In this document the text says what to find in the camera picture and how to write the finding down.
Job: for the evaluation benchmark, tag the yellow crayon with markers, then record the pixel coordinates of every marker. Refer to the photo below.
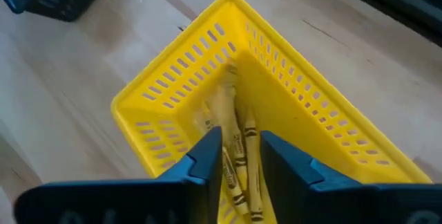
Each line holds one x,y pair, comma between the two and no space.
229,175
239,151
252,161
224,106

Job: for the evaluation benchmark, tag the yellow plastic basket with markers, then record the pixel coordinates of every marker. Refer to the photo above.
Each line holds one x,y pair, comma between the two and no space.
293,106

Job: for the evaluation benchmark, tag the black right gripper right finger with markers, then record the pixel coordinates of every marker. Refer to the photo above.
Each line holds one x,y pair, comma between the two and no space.
286,182

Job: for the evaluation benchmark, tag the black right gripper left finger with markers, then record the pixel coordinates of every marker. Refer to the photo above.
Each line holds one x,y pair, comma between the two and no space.
200,182

